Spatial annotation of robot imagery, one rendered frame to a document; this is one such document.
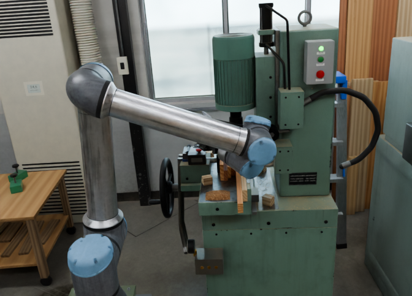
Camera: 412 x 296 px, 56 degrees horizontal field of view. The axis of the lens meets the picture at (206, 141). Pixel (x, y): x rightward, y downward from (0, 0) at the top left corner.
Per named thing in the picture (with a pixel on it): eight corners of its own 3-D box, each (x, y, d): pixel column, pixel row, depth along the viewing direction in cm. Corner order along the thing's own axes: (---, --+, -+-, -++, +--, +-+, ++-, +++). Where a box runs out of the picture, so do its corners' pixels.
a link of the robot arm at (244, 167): (270, 155, 137) (262, 180, 140) (246, 140, 145) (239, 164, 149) (251, 157, 131) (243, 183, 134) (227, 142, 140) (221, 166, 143)
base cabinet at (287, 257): (213, 288, 236) (206, 183, 211) (310, 286, 232) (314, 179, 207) (210, 352, 194) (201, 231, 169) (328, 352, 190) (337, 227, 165)
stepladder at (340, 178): (304, 239, 278) (306, 72, 248) (340, 238, 277) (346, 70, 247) (310, 251, 262) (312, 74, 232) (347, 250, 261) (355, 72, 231)
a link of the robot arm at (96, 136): (80, 268, 146) (58, 67, 118) (92, 239, 162) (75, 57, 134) (121, 268, 146) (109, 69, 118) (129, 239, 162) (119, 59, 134)
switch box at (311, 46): (303, 81, 155) (304, 40, 149) (328, 80, 154) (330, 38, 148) (306, 84, 149) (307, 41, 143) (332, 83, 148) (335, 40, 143)
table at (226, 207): (189, 157, 213) (187, 146, 211) (244, 155, 211) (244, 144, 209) (175, 217, 156) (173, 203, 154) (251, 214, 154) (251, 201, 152)
